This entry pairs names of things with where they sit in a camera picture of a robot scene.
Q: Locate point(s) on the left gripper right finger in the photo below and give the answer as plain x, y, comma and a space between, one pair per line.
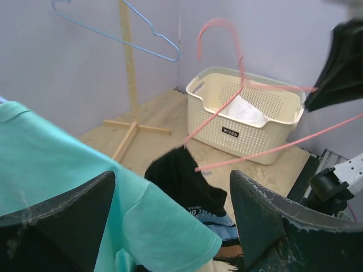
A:
278, 234

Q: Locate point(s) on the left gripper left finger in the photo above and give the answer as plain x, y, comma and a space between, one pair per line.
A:
62, 233

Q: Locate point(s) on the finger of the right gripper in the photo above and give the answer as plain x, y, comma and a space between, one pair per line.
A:
341, 78

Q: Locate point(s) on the teal t shirt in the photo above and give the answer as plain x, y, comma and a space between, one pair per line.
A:
144, 226

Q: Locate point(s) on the pink hanger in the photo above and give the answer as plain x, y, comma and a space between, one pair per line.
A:
244, 96

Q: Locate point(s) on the white t shirt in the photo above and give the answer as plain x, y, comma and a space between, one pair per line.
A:
243, 111

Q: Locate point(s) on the black t shirt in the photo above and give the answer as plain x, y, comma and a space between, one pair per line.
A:
174, 172

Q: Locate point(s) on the blue hanger of white shirt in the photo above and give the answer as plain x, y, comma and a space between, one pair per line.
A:
126, 29

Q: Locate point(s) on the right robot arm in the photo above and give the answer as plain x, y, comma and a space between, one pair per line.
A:
333, 187

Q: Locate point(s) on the cream laundry basket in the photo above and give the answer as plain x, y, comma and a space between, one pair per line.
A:
244, 113

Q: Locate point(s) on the wooden clothes rack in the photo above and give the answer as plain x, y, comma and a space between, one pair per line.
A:
133, 127

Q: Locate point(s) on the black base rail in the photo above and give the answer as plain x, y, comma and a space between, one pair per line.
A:
301, 184

